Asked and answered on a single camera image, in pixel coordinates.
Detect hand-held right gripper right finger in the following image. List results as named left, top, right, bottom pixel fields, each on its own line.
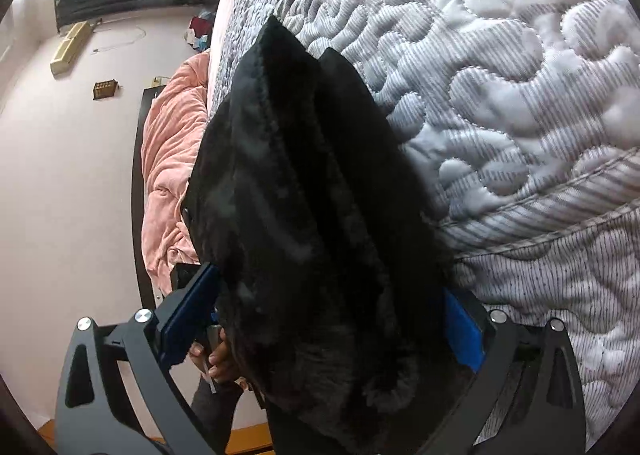
left=415, top=287, right=586, bottom=455

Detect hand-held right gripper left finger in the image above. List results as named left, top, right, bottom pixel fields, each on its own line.
left=52, top=262, right=226, bottom=455

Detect black pants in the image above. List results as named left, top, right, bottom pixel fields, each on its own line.
left=180, top=15, right=476, bottom=455

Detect person's left hand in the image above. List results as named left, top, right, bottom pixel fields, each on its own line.
left=189, top=332, right=251, bottom=393

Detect dark curved headboard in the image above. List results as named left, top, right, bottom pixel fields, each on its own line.
left=130, top=87, right=161, bottom=311

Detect person's dark trouser leg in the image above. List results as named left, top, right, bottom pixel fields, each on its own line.
left=190, top=380, right=246, bottom=453

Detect pink blanket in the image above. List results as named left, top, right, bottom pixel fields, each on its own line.
left=141, top=50, right=211, bottom=281

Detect pile of colourful clothes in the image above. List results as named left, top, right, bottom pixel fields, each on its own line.
left=184, top=10, right=217, bottom=53

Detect grey quilted mattress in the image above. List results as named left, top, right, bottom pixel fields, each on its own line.
left=207, top=0, right=640, bottom=451

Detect small brown wall box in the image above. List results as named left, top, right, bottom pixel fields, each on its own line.
left=91, top=79, right=120, bottom=100

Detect thin wall cable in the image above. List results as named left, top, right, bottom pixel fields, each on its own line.
left=90, top=25, right=146, bottom=56

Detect beige wall unit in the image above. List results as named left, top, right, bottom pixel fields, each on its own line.
left=50, top=21, right=93, bottom=76

